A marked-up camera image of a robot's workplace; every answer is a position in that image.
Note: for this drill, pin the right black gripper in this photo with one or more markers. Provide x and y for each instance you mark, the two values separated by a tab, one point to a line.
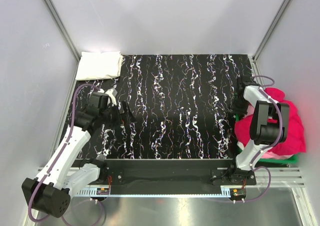
242	111

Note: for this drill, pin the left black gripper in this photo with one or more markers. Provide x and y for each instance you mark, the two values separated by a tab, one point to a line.
114	124

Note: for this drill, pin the corner aluminium post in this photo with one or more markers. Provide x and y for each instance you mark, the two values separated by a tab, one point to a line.
275	21
62	29

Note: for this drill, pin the right small circuit board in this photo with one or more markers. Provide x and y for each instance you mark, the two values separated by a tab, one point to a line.
238	192

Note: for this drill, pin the left corner aluminium post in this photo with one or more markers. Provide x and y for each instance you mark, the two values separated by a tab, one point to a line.
62	29

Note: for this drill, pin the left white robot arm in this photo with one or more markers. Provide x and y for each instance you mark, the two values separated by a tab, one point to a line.
51	190

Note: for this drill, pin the small circuit board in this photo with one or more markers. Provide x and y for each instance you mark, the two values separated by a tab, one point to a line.
238	192
103	191

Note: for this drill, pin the left small circuit board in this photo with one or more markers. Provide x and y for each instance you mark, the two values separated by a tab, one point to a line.
103	191

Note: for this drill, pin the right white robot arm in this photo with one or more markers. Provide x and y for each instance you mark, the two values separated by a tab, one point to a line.
269	125

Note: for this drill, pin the magenta t-shirt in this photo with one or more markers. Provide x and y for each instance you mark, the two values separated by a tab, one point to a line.
290	133

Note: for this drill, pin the white Coca-Cola t-shirt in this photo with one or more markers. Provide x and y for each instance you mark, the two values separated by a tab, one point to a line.
99	66

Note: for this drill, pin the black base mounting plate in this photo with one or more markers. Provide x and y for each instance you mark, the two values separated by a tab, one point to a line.
134	177

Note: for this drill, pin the right corner aluminium post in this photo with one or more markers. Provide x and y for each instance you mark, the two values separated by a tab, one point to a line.
275	21

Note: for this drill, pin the aluminium rail frame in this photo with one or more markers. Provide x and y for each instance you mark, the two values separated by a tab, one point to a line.
274	177

